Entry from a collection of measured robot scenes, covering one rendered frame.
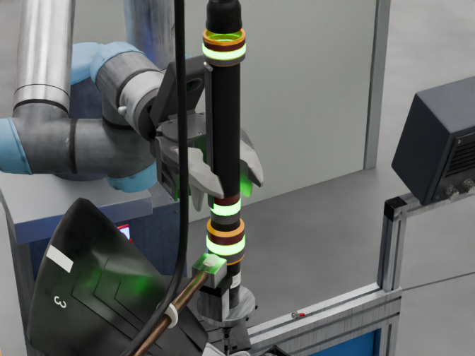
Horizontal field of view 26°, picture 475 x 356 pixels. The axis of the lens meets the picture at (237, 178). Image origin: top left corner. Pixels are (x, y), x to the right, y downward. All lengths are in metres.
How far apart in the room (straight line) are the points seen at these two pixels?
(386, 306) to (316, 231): 1.59
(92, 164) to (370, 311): 0.77
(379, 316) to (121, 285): 0.92
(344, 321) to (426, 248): 1.61
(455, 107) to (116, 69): 0.70
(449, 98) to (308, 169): 1.96
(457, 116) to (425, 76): 2.79
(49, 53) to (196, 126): 0.33
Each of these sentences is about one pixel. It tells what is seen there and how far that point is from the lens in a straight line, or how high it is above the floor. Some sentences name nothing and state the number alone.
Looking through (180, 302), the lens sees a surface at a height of 1.39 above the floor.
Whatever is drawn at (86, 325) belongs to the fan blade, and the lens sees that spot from 1.11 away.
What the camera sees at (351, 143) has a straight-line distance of 3.79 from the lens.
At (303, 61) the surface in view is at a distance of 3.49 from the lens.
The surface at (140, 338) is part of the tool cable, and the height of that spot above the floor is 1.40.
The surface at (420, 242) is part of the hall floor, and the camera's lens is 3.55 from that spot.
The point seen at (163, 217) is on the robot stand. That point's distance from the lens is 1.96.
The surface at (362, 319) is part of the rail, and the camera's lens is 1.97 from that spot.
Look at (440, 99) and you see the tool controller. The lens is 1.81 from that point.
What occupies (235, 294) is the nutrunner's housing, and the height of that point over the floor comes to 1.33.
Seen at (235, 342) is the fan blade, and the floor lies 1.19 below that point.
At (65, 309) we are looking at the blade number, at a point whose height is 1.41.
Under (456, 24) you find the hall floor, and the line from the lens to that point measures 5.08.
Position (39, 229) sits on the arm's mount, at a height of 1.02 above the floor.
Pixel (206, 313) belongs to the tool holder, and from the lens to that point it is 1.22.
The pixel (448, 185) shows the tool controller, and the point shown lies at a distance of 1.87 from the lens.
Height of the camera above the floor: 2.12
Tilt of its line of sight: 34 degrees down
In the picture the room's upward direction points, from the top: straight up
